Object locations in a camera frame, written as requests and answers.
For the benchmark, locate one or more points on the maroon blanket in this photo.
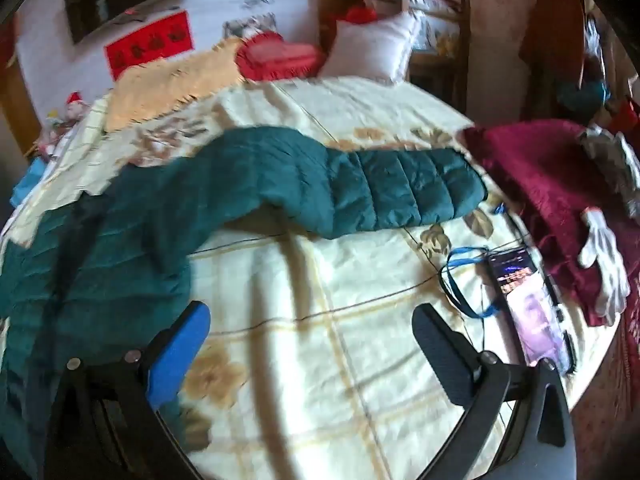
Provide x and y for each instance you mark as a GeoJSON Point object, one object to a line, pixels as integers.
{"type": "Point", "coordinates": [540, 180]}

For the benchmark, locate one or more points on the blue paper bag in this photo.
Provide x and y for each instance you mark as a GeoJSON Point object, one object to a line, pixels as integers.
{"type": "Point", "coordinates": [25, 185]}

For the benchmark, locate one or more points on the red frilled pillow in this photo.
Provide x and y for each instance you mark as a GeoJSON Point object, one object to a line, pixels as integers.
{"type": "Point", "coordinates": [275, 57]}

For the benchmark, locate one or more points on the black smartphone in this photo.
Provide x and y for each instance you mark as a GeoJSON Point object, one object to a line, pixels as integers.
{"type": "Point", "coordinates": [530, 310]}

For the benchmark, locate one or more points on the plush pig toy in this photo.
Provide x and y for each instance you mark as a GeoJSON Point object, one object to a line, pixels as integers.
{"type": "Point", "coordinates": [75, 105]}

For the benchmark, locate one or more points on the red cloth bundle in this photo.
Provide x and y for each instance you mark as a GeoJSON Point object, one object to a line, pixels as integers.
{"type": "Point", "coordinates": [357, 2]}

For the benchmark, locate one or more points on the white glove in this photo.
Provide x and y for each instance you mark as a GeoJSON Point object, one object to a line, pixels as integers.
{"type": "Point", "coordinates": [607, 260]}

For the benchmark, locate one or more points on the floral checked bedspread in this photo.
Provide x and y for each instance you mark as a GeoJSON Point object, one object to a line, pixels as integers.
{"type": "Point", "coordinates": [325, 285]}

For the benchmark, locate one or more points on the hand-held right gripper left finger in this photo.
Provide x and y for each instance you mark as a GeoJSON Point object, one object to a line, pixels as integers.
{"type": "Point", "coordinates": [180, 355]}

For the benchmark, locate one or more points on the teal puffer jacket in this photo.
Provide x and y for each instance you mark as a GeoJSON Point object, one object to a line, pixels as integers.
{"type": "Point", "coordinates": [300, 185]}

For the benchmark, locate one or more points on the beige frilled pillow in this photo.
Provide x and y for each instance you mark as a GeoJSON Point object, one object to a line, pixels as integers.
{"type": "Point", "coordinates": [170, 85]}

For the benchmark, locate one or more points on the red wall banner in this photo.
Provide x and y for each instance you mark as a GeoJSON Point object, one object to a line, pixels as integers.
{"type": "Point", "coordinates": [150, 45]}

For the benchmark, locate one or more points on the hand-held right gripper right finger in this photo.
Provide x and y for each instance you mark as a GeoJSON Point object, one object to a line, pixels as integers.
{"type": "Point", "coordinates": [440, 350]}

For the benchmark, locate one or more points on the white pillow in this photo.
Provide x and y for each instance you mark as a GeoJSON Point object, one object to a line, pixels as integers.
{"type": "Point", "coordinates": [370, 45]}

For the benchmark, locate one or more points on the grey patterned cloth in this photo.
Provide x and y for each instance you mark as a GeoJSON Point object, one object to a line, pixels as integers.
{"type": "Point", "coordinates": [612, 160]}

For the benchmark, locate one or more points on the wooden chair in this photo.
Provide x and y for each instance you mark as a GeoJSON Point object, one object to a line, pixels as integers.
{"type": "Point", "coordinates": [462, 35]}

